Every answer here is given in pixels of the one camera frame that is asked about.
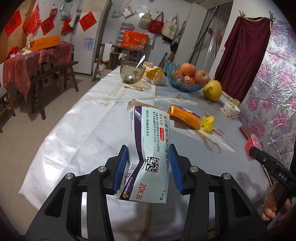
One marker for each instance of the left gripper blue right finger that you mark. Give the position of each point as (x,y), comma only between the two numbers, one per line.
(175,169)

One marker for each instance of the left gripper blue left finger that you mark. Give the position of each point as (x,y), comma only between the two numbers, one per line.
(119,170)

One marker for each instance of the white purple medicine box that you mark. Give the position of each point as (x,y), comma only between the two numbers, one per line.
(146,178)

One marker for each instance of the red plastic cup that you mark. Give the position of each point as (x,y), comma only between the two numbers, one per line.
(251,142)

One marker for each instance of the person's right hand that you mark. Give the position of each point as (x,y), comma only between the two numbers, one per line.
(270,206)

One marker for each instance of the orange medicine box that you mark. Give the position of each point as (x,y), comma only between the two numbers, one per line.
(184,116)

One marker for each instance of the white tablecloth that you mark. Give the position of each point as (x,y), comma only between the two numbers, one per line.
(71,177)

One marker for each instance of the yellow tassel ornament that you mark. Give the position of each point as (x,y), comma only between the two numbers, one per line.
(207,123)

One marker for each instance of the floral pink curtain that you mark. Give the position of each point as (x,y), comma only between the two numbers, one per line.
(268,109)

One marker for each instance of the small white bowl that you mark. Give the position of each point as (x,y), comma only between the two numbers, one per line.
(231,109)

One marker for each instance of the blue glass fruit bowl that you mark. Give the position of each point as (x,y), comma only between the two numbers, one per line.
(179,81)

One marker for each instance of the yellow pomelo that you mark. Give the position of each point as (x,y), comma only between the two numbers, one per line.
(212,90)

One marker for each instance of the yellow snack bag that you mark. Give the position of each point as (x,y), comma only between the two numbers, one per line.
(154,75)

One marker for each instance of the glass bowl with spoon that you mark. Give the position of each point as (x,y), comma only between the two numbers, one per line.
(132,72)

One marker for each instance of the beige plastic bucket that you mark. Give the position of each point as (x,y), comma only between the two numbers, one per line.
(104,73)

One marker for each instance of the dark wooden bench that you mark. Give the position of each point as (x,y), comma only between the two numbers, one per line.
(46,78)

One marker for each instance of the red patterned gift box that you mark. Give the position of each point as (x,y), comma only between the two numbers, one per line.
(134,40)

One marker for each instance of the beige tote bag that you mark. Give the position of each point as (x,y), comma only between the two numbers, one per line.
(170,28)

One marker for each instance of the wooden chair grey seat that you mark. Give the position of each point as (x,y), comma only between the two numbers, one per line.
(6,102)

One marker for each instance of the red tote bag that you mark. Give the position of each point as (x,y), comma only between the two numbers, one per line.
(156,25)

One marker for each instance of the red plastic covered table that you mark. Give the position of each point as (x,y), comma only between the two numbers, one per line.
(19,69)

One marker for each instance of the straw tote bag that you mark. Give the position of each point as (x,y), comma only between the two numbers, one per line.
(145,20)

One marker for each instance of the orange gift box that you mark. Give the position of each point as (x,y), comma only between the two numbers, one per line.
(44,42)

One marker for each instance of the red diamond fu poster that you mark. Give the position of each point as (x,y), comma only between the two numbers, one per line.
(87,21)

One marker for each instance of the white refrigerator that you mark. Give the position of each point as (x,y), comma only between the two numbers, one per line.
(85,45)

